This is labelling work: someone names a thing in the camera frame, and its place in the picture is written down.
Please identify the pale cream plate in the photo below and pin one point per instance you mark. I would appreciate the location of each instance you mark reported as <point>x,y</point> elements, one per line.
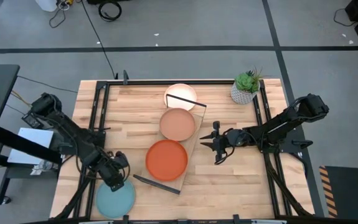
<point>180,90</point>

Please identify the teal plate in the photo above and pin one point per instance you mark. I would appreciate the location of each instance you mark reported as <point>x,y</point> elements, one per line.
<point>113,203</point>

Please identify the white paper sheet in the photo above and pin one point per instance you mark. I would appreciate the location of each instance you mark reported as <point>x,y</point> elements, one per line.
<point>32,140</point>

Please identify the white triangle-patterned plant pot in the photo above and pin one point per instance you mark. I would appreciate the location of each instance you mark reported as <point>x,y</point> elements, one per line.
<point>241,96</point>

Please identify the peach plate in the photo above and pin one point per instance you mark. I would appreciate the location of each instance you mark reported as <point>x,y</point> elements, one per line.
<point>177,124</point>

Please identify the crumpled white paper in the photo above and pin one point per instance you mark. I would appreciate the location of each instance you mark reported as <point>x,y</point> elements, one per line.
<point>43,167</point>

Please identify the green succulent plant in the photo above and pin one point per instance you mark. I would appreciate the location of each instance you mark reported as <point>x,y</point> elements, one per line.
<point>246,81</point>

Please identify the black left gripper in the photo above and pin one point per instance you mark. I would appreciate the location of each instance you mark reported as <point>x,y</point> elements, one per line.
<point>110,172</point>

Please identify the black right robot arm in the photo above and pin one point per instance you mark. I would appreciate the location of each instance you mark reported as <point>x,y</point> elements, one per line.
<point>284,123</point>

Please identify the black power brick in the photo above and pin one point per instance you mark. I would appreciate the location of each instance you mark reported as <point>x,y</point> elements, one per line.
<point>32,121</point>

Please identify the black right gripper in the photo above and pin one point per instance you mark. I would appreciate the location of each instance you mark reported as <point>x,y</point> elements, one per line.
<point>228,140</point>

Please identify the orange plate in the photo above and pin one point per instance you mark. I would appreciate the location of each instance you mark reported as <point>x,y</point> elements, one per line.
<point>166,160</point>

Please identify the black aluminium table frame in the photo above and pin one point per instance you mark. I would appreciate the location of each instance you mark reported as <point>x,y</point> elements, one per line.
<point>197,82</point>

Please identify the black hazard-striped floor mat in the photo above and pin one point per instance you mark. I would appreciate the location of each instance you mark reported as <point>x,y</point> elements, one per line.
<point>350,193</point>

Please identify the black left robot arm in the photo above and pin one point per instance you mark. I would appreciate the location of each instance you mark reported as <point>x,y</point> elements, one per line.
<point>69,130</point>

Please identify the white container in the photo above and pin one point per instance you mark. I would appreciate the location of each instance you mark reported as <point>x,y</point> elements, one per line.
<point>46,4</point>

